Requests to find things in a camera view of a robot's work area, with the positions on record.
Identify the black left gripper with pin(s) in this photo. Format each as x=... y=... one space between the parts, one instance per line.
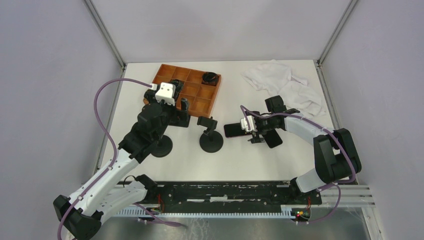
x=178 y=115

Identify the small black phone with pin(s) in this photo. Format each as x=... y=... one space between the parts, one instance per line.
x=272 y=139

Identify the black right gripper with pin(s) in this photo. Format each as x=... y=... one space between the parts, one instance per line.
x=256 y=138

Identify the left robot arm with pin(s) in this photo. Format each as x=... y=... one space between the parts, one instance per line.
x=84 y=211

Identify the black round base phone stand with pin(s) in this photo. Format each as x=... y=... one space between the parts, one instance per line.
x=211 y=141

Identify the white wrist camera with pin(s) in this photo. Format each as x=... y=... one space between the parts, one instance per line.
x=164 y=92
x=248 y=124

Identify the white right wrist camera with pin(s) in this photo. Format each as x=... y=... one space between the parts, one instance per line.
x=248 y=124

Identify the rolled tie top right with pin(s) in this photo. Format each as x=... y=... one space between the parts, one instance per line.
x=210 y=79

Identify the purple edged black phone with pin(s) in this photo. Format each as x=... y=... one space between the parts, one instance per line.
x=234 y=130

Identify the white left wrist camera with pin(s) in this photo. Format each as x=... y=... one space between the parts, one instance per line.
x=164 y=92

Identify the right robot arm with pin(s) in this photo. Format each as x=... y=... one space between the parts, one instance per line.
x=336 y=160

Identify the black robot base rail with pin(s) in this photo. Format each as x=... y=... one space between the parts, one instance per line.
x=228 y=197

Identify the rolled green patterned tie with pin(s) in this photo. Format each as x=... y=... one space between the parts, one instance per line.
x=178 y=86

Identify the white slotted cable duct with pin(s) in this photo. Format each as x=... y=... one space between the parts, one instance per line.
x=346 y=196

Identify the orange wooden compartment tray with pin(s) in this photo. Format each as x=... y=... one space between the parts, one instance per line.
x=201 y=97

